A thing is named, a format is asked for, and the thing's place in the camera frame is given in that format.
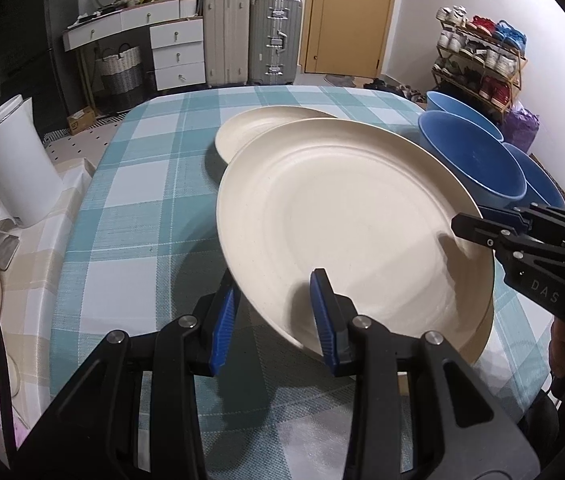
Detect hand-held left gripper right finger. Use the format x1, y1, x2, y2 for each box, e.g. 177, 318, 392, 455
310, 268, 546, 480

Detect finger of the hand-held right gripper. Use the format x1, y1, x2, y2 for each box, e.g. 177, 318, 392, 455
451, 212, 565, 263
477, 201, 565, 235

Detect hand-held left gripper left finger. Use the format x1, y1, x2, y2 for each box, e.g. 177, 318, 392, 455
15, 272, 240, 480

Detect blue bowl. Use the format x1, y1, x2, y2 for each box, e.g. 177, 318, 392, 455
503, 142, 565, 211
426, 91, 506, 142
417, 111, 528, 207

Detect large cream plate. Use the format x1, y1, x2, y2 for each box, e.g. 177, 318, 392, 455
216, 117, 496, 367

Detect small cream plate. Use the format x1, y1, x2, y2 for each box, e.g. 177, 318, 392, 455
214, 106, 338, 165

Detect purple plastic bag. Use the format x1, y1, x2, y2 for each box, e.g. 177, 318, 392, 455
503, 102, 541, 153

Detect metal shoe rack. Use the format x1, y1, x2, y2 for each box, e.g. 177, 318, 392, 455
431, 6, 527, 117

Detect rows of sneakers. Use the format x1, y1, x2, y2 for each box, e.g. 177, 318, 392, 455
435, 6, 526, 103

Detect teal checked tablecloth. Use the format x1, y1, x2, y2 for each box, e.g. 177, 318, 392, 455
50, 85, 563, 480

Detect scattered shoes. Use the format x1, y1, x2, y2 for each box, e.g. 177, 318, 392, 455
363, 79, 426, 106

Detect beige checked tablecloth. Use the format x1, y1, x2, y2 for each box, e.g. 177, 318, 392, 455
0, 157, 94, 461

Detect patterned floor rug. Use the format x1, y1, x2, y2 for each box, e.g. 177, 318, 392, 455
42, 112, 128, 161

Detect wooden door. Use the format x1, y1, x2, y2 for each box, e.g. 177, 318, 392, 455
299, 0, 406, 78

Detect small cardboard box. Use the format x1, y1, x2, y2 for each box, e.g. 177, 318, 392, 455
66, 107, 97, 134

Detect white electric kettle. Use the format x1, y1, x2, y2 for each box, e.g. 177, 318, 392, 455
0, 95, 63, 228

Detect woven laundry basket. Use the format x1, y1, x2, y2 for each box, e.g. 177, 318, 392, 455
95, 44, 143, 111

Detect white dresser with drawers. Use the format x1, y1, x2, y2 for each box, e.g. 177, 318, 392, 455
62, 0, 206, 92

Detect silver suitcase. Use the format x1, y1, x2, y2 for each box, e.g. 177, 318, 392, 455
248, 0, 303, 86

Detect beige suitcase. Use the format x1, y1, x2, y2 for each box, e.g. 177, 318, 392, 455
204, 0, 251, 87

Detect black refrigerator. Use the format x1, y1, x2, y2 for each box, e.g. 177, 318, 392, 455
0, 0, 70, 136

